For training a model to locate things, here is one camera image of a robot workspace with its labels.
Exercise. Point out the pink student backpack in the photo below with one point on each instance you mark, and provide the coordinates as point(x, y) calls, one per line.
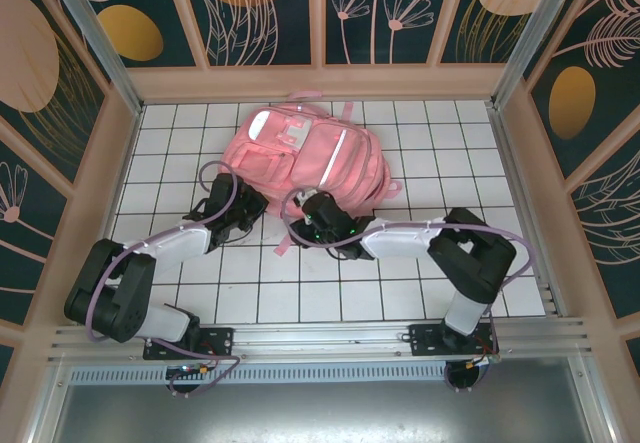
point(320, 158)

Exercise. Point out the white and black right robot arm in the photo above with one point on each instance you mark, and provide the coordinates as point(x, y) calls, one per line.
point(400, 240)

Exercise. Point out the small connector board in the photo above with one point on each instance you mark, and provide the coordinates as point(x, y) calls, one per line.
point(482, 361)
point(192, 370)

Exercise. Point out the grey metal sheet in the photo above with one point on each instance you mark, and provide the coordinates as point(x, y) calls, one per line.
point(325, 413)

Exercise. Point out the aluminium side rail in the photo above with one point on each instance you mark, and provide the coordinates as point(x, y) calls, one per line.
point(517, 188)
point(113, 213)

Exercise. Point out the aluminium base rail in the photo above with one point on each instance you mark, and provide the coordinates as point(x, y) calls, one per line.
point(325, 340)

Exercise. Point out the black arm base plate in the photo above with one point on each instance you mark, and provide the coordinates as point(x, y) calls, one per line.
point(220, 343)
point(425, 343)

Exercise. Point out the aluminium corner post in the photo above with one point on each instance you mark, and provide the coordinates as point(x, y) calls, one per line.
point(106, 48)
point(530, 38)

